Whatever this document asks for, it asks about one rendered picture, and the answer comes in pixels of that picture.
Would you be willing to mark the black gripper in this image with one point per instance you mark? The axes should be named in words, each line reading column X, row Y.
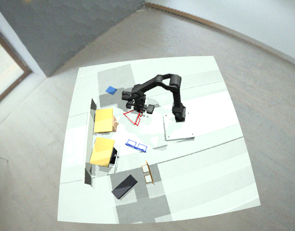
column 143, row 107

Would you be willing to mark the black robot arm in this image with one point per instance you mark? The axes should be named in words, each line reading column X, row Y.
column 137, row 93

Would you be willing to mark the blue block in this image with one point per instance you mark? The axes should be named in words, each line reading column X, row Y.
column 111, row 90

